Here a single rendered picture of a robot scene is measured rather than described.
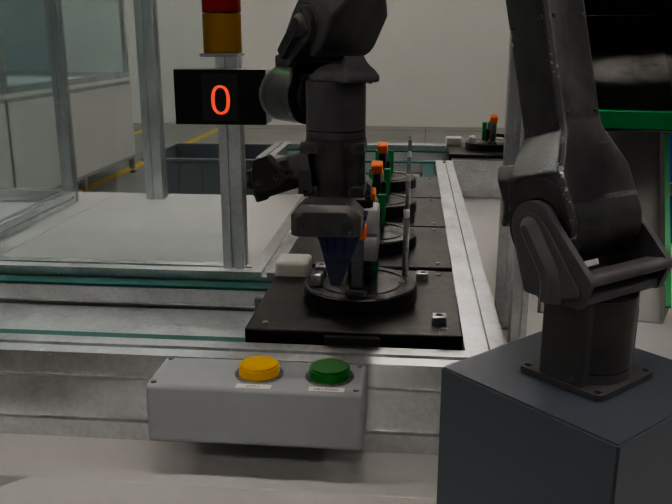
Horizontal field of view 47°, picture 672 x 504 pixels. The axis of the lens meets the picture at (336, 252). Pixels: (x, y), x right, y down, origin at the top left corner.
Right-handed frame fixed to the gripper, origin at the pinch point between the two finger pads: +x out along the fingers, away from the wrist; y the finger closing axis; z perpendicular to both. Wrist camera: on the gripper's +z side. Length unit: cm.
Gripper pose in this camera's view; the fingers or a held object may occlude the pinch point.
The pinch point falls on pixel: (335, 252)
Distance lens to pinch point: 77.7
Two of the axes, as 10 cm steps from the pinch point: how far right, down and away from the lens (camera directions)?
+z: -9.9, -0.3, 1.0
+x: 0.0, 9.6, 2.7
